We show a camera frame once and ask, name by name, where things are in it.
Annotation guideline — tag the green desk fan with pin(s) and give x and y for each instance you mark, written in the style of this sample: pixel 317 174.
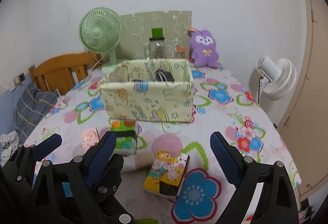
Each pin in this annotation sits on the green desk fan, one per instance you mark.
pixel 98 32

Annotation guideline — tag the beige wardrobe door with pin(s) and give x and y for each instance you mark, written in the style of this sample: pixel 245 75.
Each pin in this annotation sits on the beige wardrobe door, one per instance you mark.
pixel 312 85

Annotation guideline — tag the white crumpled cloth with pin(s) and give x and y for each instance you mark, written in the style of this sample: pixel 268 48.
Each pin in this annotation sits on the white crumpled cloth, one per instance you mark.
pixel 9 139

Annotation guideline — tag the wall socket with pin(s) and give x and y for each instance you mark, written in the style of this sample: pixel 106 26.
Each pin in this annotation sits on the wall socket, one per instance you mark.
pixel 19 78

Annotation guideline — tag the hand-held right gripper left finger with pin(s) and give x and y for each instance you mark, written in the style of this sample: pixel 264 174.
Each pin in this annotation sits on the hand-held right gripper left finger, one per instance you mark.
pixel 101 160

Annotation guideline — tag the grey plaid pillow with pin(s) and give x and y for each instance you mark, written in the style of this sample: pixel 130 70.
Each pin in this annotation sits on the grey plaid pillow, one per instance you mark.
pixel 30 106

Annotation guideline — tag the small jar with orange lid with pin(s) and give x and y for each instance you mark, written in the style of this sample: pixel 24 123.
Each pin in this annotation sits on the small jar with orange lid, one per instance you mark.
pixel 180 53

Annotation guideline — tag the grey cloth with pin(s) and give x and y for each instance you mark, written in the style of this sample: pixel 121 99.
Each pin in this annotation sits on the grey cloth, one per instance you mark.
pixel 166 76

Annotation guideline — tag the green printed foam board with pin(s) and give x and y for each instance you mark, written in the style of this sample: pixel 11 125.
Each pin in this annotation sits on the green printed foam board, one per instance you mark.
pixel 176 21

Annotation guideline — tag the pink tissue packet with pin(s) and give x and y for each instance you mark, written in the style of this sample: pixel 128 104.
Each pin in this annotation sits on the pink tissue packet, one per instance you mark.
pixel 89 137

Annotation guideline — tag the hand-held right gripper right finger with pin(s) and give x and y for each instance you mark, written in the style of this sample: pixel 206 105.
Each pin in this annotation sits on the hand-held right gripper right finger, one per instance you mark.
pixel 225 160

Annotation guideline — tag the yellow cartoon fabric storage box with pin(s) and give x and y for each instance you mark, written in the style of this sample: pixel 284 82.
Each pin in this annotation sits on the yellow cartoon fabric storage box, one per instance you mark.
pixel 143 101

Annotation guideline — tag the white tissue packet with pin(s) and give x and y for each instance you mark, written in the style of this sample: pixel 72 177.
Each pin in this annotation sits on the white tissue packet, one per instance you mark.
pixel 138 161

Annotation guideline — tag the white standing fan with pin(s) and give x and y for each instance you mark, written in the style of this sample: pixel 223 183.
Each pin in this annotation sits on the white standing fan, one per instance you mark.
pixel 280 78

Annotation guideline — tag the yellow cartoon tissue packet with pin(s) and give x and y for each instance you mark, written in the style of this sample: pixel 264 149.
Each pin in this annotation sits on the yellow cartoon tissue packet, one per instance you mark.
pixel 164 170

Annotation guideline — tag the glass jar with green lid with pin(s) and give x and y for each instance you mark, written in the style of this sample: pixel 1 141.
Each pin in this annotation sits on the glass jar with green lid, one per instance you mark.
pixel 156 47

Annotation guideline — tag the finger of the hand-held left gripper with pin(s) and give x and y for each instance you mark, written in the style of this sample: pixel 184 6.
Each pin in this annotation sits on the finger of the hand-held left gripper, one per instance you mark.
pixel 48 146
pixel 115 172

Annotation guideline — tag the green tissue packet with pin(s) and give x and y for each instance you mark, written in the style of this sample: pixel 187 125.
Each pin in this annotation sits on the green tissue packet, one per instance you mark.
pixel 125 142

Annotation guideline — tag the purple plush bunny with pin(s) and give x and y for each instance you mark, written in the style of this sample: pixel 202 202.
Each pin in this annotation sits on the purple plush bunny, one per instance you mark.
pixel 205 57

